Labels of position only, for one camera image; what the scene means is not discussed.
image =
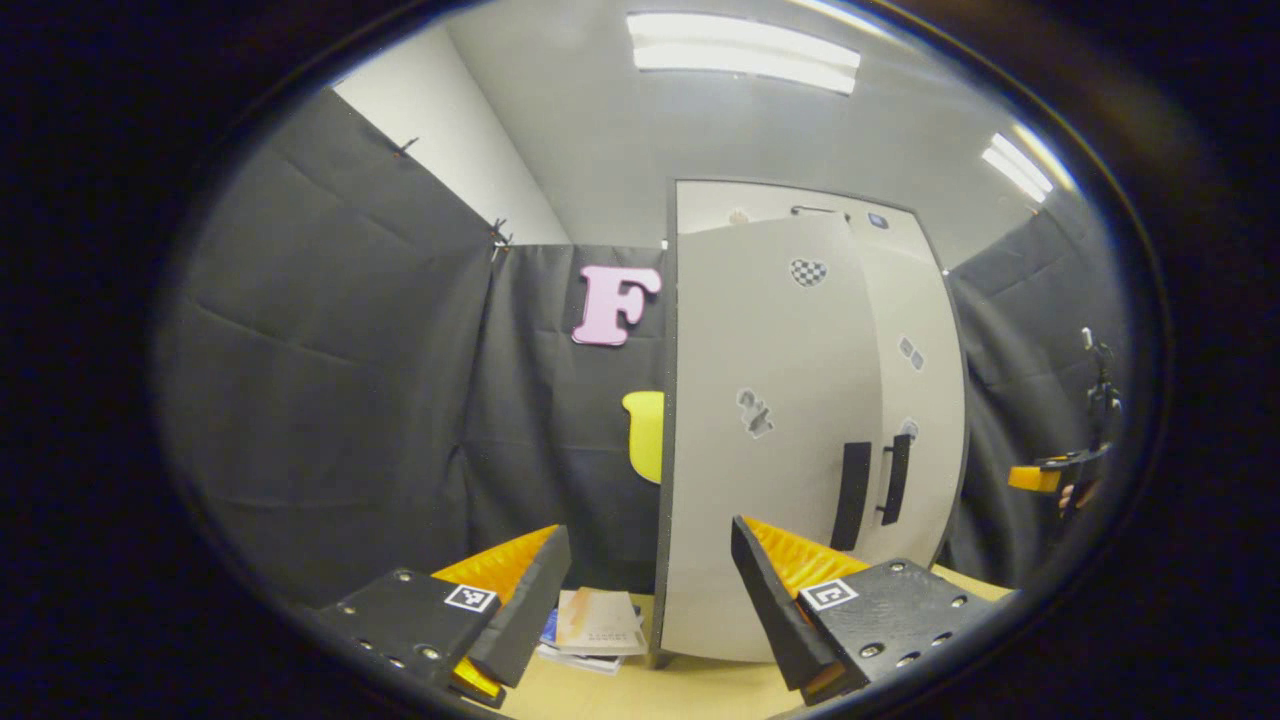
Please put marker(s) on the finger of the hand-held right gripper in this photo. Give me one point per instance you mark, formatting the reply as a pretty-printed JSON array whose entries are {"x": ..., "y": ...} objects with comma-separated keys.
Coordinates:
[{"x": 1030, "y": 478}]

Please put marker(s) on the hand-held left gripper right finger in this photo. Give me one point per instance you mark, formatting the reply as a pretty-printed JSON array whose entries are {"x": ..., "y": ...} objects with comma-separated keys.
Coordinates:
[{"x": 775, "y": 610}]

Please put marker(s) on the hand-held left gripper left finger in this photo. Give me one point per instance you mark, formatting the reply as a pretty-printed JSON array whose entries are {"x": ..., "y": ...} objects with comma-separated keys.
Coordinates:
[{"x": 530, "y": 620}]

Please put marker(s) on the white cabinet door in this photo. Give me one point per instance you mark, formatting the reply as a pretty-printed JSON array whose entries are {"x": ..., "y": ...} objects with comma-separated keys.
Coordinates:
[
  {"x": 740, "y": 500},
  {"x": 930, "y": 400}
]

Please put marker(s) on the white and grey cabinet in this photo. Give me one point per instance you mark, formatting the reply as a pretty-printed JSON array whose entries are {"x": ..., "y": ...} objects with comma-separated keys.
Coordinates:
[{"x": 667, "y": 300}]

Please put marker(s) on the white cabinet drawer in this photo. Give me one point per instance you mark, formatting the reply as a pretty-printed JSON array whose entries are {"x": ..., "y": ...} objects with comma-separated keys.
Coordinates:
[{"x": 760, "y": 205}]

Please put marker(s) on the blue white book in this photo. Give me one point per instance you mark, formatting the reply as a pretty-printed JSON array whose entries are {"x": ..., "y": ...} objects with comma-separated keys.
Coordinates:
[{"x": 575, "y": 662}]

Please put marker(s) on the white orange booklet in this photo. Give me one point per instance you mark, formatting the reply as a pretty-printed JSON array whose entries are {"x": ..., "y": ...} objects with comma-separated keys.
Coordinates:
[{"x": 600, "y": 620}]

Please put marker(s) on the small ceiling light panel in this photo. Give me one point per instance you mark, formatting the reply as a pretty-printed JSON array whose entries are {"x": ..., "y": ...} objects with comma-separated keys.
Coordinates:
[{"x": 1018, "y": 168}]

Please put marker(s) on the black backdrop cloth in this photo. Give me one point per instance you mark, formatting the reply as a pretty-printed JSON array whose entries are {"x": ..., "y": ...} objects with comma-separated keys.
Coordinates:
[{"x": 330, "y": 400}]

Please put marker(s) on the large ceiling light panel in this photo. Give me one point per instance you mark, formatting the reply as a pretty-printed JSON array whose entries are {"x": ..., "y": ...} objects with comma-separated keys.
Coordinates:
[{"x": 745, "y": 52}]

